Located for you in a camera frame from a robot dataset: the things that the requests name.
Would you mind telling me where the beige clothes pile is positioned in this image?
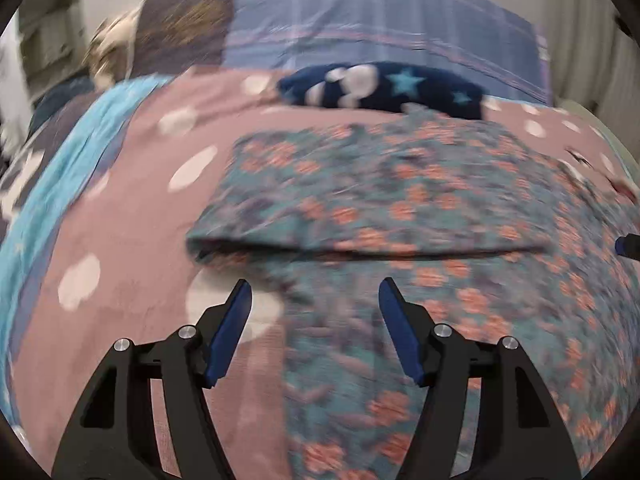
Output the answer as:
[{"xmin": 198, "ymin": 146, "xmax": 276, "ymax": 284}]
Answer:
[{"xmin": 82, "ymin": 6, "xmax": 141, "ymax": 91}]

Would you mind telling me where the blue plaid headboard cover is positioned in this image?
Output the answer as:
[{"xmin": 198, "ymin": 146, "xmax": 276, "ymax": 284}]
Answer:
[{"xmin": 222, "ymin": 0, "xmax": 552, "ymax": 105}]

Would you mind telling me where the light blue fuzzy blanket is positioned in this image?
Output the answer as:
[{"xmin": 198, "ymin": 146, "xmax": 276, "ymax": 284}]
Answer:
[{"xmin": 1, "ymin": 74, "xmax": 171, "ymax": 422}]

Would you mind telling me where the pink polka dot deer blanket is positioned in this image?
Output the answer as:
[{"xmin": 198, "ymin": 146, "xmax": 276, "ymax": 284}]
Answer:
[{"xmin": 11, "ymin": 71, "xmax": 611, "ymax": 479}]

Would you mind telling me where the dark tree print pillow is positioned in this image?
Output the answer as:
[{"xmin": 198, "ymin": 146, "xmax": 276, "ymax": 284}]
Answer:
[{"xmin": 129, "ymin": 0, "xmax": 234, "ymax": 77}]

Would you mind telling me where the navy star fleece garment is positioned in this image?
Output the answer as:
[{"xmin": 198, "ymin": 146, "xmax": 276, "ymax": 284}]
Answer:
[{"xmin": 277, "ymin": 62, "xmax": 485, "ymax": 120}]

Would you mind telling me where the teal floral garment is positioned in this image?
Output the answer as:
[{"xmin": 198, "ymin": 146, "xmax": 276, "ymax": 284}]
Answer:
[{"xmin": 186, "ymin": 108, "xmax": 639, "ymax": 479}]

